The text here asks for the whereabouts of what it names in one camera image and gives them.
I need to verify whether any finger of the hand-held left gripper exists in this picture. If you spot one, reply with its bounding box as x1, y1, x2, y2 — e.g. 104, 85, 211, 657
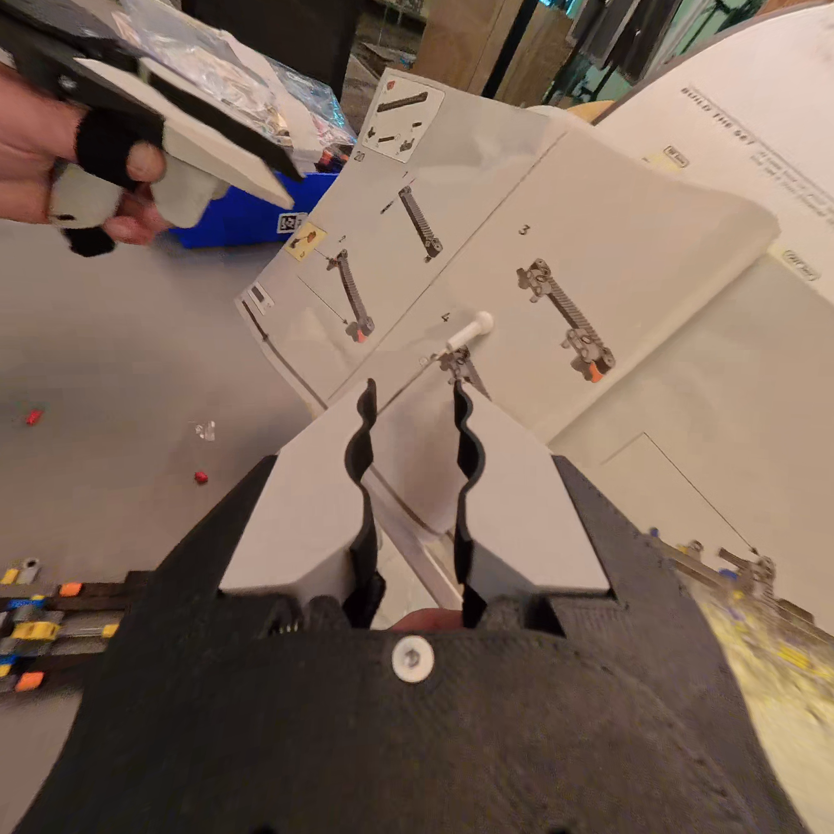
73, 59, 295, 211
139, 56, 307, 183

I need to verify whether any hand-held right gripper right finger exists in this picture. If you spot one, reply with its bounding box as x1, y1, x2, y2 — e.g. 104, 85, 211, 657
453, 383, 618, 628

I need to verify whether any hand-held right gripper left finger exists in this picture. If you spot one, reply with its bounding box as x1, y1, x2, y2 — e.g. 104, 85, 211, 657
219, 378, 380, 628

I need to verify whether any lego instruction booklet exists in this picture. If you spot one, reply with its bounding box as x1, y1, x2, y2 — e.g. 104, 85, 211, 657
233, 67, 834, 834

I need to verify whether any black lego chassis build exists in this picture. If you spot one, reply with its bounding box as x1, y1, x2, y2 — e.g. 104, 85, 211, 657
0, 557, 154, 695

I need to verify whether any person's left hand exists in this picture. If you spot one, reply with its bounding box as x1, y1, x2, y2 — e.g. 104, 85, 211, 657
0, 65, 172, 246

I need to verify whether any pile of clear parts bags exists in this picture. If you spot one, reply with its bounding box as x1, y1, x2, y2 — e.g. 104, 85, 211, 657
117, 0, 359, 172

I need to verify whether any blue plastic bin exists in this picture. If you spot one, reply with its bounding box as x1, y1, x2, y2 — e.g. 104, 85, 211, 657
171, 171, 340, 250

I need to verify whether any white printed sheet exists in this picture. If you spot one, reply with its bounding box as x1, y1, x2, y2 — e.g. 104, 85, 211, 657
594, 0, 834, 230

